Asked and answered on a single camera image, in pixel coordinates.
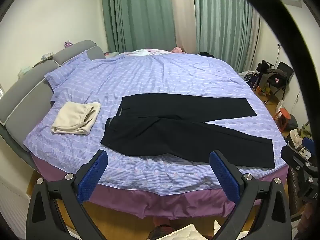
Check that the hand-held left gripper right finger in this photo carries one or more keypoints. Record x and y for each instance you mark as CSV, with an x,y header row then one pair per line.
x,y
223,173

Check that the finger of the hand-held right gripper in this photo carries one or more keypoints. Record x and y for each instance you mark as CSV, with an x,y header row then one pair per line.
x,y
308,146
290,156

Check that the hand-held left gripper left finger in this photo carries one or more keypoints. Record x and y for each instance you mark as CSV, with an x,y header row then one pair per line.
x,y
93,173

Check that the black pants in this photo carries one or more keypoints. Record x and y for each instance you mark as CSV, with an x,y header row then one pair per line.
x,y
150,135

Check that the red stool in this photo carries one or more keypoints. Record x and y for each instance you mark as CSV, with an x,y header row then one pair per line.
x,y
282,117

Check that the white plastic bag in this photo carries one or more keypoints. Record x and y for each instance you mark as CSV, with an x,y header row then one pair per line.
x,y
280,107

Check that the folded beige cloth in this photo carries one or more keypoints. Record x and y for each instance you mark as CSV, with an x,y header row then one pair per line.
x,y
72,117

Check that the white quilted cloth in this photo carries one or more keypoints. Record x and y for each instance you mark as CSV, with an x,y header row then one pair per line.
x,y
200,233

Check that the black folding chair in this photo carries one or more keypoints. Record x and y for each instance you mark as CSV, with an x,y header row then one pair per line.
x,y
277,77

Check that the brown slipper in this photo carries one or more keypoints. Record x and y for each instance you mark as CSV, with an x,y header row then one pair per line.
x,y
161,230

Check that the white radiator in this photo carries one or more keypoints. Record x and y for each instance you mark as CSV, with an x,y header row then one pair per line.
x,y
11,210

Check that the grey padded headboard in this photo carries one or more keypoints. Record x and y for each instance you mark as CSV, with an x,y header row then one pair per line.
x,y
22,97

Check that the bed with purple sheet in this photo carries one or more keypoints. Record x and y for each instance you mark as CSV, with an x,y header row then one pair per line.
x,y
175,80

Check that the small black cloth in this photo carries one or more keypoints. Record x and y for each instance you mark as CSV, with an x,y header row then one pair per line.
x,y
206,54

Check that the tissue box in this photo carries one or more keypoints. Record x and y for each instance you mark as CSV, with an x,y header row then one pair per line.
x,y
47,55

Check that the pink plush toy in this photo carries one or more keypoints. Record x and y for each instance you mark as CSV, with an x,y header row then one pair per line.
x,y
178,50

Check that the purple plush toy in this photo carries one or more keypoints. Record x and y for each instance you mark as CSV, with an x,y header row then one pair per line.
x,y
68,44

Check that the green curtain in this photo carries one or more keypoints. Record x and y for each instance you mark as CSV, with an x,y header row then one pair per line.
x,y
222,17
137,12

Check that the beige sheer curtain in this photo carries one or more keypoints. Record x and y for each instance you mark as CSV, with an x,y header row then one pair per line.
x,y
182,12

